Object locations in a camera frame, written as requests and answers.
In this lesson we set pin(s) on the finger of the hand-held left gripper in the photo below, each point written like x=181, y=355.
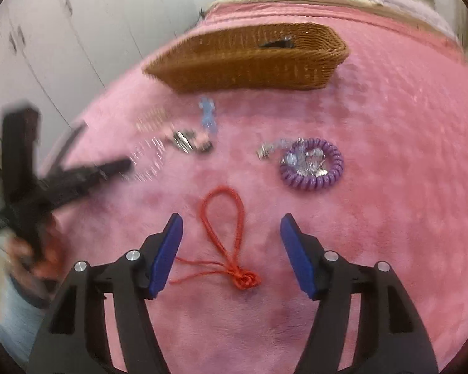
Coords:
x=97, y=171
x=68, y=142

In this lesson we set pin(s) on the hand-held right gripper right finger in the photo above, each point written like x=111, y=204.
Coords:
x=296, y=259

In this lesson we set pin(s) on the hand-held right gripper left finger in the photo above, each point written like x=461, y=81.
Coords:
x=165, y=259

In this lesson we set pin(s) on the brown wicker basket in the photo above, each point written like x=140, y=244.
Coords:
x=241, y=62

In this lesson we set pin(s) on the person's left forearm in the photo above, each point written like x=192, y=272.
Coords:
x=11, y=311

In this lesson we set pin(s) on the person's left hand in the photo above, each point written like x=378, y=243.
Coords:
x=23, y=255

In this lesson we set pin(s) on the silver pink hair clip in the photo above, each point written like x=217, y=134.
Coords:
x=185, y=140

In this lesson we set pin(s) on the silver crystal charm cluster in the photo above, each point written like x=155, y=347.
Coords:
x=308, y=161

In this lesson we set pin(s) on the clear silver clasp ornament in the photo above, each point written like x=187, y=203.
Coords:
x=267, y=151

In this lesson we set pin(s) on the white wardrobe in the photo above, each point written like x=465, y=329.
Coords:
x=82, y=27

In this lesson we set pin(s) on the blue crystal hair clip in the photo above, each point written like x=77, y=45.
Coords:
x=207, y=115

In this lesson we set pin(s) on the pink fleece blanket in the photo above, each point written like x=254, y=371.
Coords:
x=394, y=163

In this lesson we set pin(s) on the black hair clip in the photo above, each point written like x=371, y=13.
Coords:
x=279, y=42

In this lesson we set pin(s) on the lilac pillow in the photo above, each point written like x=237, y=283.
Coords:
x=409, y=6

